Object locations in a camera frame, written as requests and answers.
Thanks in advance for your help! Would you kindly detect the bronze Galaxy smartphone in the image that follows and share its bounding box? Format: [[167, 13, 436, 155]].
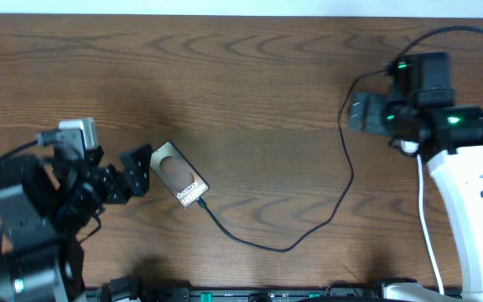
[[150, 140, 210, 208]]

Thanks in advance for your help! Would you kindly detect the black charging cable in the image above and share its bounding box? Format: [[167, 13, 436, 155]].
[[195, 69, 389, 253]]

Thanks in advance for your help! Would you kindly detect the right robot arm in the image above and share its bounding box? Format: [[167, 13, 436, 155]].
[[348, 52, 483, 301]]

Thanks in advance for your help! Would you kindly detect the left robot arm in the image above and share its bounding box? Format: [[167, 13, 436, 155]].
[[0, 143, 153, 301]]

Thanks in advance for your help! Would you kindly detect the white power strip cord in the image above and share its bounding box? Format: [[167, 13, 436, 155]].
[[400, 140, 446, 294]]

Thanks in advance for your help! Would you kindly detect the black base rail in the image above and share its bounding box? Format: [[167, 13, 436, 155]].
[[84, 275, 465, 302]]

